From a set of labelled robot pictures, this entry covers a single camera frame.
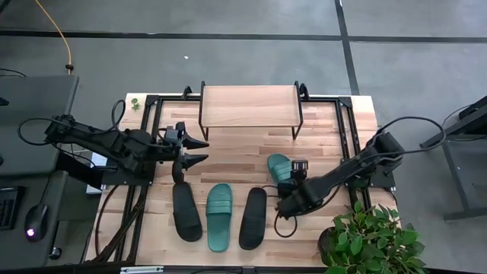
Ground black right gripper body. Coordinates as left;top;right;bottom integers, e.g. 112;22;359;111
276;170;307;198

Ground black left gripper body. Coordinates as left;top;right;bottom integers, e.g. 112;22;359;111
158;121;187;183

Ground green rubber slide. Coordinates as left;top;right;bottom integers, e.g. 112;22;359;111
266;153;294;187
205;183;234;253

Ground black rubber slide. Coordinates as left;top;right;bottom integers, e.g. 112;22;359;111
171;181;204;243
238;186;268;251

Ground wooden shelf black frame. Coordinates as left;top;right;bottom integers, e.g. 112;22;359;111
198;80;304;142

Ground black plant pot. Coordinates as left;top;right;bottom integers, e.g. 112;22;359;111
317;227;338;267

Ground white box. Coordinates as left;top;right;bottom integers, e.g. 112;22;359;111
85;151;110;196

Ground green leafy plant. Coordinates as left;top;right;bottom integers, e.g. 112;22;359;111
325;200;427;274

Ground white aluminium bar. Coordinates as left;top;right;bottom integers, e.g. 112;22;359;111
119;266;164;274

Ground dark grey desk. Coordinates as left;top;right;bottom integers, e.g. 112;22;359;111
0;75;102;272

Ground black computer mouse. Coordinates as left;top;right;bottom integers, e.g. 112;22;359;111
24;203;49;243

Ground black keyboard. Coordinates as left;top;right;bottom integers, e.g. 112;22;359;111
0;186;20;231

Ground grey metal-legged desk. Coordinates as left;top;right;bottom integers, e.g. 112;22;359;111
419;94;487;222

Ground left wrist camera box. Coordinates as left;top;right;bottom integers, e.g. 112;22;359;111
164;127;182;146

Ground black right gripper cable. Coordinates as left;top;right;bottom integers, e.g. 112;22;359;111
261;184;298;239

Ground black metal table frame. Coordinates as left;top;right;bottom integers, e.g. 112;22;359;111
91;85;399;267

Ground yellow cable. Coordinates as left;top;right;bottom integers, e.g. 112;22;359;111
33;0;74;75

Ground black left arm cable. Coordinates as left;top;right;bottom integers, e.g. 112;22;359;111
16;116;72;147

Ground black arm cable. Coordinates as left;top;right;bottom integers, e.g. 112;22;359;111
334;116;447;180
16;116;72;147

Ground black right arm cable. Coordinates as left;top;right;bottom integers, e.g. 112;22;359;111
334;116;447;180

